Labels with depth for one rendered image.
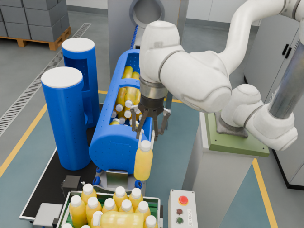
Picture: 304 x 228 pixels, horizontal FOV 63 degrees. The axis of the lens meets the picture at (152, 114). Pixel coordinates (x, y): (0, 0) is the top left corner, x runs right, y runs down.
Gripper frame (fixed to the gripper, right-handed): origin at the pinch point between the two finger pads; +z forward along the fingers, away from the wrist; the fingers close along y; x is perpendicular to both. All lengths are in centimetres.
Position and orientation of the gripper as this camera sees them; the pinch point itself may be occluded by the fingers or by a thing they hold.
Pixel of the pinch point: (146, 139)
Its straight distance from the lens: 89.2
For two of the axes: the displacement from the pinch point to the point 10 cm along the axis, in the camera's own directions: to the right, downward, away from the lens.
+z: -1.1, 7.8, 6.1
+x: -0.5, 6.1, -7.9
